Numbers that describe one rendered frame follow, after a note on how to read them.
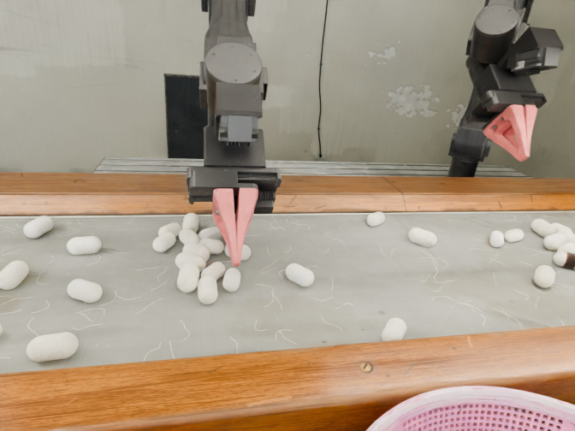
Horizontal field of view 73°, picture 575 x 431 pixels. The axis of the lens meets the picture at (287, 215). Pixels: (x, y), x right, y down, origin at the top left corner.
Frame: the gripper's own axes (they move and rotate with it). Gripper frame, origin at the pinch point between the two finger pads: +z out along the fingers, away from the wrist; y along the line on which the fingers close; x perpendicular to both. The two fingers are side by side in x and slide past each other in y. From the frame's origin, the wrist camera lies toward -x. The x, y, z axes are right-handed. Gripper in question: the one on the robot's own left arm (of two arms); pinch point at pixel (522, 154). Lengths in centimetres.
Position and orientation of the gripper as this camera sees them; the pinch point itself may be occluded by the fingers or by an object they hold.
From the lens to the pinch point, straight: 68.4
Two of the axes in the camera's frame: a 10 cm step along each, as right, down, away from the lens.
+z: 1.0, 9.1, -4.1
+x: -1.8, 4.2, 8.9
